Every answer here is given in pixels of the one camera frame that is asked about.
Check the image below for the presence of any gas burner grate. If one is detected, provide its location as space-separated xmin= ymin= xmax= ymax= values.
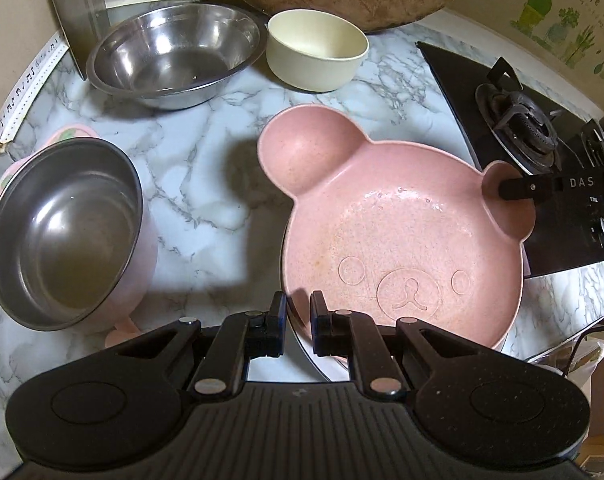
xmin=475 ymin=58 xmax=562 ymax=174
xmin=579 ymin=119 xmax=604 ymax=168

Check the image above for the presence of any cream plastic bowl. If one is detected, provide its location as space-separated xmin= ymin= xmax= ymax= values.
xmin=266 ymin=9 xmax=369 ymax=93

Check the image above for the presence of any cleaver with wooden handle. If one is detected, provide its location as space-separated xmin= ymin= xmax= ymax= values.
xmin=52 ymin=0 xmax=110 ymax=79

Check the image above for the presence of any stainless steel bowl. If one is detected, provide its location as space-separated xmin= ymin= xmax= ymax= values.
xmin=86 ymin=2 xmax=268 ymax=110

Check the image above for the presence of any pink bear-shaped plate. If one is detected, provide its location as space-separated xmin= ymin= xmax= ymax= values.
xmin=257 ymin=104 xmax=536 ymax=349

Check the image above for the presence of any pink bowl with steel liner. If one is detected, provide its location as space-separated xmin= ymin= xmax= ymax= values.
xmin=0 ymin=125 xmax=157 ymax=346

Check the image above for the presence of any black gas stove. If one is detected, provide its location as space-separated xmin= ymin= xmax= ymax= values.
xmin=418 ymin=42 xmax=604 ymax=276

